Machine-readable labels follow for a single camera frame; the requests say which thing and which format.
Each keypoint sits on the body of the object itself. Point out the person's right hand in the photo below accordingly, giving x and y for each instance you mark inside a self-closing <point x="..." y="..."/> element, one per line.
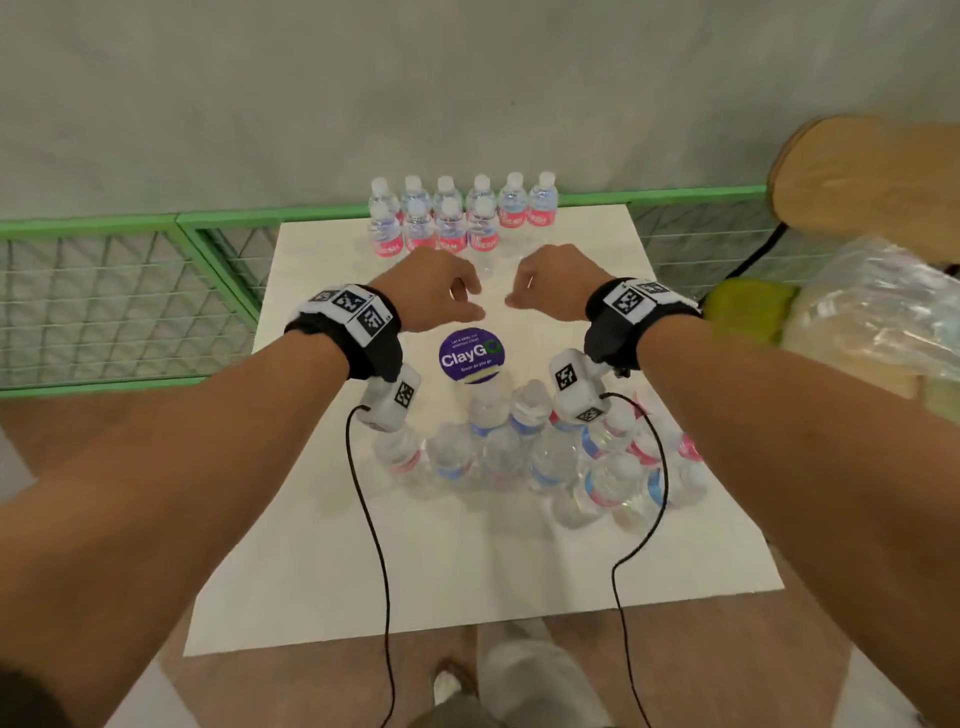
<point x="566" y="281"/>

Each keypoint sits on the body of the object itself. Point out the person's left hand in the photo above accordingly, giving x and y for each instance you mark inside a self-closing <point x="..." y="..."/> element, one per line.
<point x="420" y="289"/>

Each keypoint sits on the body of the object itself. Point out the tidy grid of water bottles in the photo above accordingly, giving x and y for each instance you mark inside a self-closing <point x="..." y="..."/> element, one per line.
<point x="450" y="225"/>

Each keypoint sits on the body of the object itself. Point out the person's right forearm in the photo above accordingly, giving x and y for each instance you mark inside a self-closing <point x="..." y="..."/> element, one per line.
<point x="810" y="465"/>

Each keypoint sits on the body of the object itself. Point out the person's left forearm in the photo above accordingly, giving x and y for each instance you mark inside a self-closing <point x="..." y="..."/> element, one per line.
<point x="165" y="495"/>

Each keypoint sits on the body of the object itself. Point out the person's beige trousers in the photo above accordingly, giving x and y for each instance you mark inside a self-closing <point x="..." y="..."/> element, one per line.
<point x="540" y="682"/>

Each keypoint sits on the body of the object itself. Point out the black marker wristband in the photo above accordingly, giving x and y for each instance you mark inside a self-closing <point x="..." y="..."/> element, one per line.
<point x="607" y="345"/>
<point x="371" y="352"/>

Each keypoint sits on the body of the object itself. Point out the purple round sticker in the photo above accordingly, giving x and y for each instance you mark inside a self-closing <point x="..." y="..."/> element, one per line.
<point x="471" y="356"/>

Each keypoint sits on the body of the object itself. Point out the white table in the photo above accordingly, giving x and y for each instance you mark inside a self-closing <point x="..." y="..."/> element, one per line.
<point x="465" y="570"/>

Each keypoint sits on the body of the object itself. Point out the green framed mesh fence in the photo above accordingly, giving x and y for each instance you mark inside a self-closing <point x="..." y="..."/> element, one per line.
<point x="112" y="300"/>

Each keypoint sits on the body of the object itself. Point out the green chair wooden backrest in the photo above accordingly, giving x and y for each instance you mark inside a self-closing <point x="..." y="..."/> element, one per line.
<point x="862" y="180"/>

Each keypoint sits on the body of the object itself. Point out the white sneaker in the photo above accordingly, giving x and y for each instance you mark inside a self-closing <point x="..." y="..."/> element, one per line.
<point x="446" y="686"/>

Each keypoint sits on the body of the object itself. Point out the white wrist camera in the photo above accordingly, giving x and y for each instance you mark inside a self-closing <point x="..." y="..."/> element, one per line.
<point x="382" y="412"/>
<point x="581" y="401"/>

